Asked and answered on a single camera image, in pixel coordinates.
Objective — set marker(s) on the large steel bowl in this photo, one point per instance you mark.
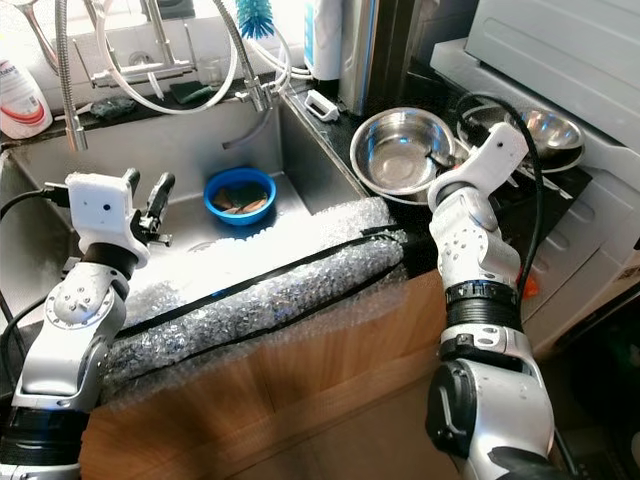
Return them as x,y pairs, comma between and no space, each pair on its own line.
400,150

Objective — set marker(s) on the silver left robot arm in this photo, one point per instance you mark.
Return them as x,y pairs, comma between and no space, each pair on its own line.
75,340

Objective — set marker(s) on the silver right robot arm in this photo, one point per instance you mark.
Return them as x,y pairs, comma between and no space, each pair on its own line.
480,300

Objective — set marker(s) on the stainless steel sink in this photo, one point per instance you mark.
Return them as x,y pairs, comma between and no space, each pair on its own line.
160,150

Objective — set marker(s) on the steel sink drain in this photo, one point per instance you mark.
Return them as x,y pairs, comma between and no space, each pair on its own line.
198,247

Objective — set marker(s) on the steel flexible faucet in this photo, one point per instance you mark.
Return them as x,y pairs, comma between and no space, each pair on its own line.
77,132

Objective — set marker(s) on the brown food scraps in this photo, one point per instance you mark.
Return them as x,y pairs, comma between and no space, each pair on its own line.
242,200

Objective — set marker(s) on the dark green sponge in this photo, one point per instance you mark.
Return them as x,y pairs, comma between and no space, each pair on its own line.
190,92
112,105

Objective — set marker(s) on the blue plastic bowl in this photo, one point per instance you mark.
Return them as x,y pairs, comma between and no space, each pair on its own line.
240,219

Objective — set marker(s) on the clear bubble wrap padding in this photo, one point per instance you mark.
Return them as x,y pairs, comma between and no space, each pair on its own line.
260,310

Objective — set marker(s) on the clear glass cup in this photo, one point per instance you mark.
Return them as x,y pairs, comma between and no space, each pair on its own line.
208,68

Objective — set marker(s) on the white red soap bottle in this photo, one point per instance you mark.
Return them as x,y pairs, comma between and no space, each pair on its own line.
22,95

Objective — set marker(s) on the steel gooseneck tap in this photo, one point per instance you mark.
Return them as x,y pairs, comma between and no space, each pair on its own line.
264,95

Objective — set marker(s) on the steel ladle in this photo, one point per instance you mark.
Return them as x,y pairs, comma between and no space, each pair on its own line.
40,30

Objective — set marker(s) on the white plastic clip box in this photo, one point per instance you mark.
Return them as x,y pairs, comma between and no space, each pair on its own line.
322,105

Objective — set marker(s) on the teal bottle brush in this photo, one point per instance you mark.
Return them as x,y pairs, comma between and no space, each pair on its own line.
257,15

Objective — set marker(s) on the wooden cabinet panel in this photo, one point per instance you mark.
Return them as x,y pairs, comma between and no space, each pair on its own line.
260,420

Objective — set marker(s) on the white blue water filter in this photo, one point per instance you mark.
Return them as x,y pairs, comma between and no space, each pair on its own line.
325,38

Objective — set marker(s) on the dark steel appliance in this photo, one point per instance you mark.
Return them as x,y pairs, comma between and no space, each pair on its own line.
380,50

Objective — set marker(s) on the small orange object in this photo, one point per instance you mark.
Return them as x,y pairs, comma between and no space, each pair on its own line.
526,286

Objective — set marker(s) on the small steel bowl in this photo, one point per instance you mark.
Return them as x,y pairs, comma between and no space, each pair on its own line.
555,130

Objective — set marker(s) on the round steel tray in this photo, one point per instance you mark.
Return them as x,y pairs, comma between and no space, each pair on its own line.
560,166

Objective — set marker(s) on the white washing machine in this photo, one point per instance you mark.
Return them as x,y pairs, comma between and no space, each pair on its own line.
580,50

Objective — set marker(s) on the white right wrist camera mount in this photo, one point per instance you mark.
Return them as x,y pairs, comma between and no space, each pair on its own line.
495,160

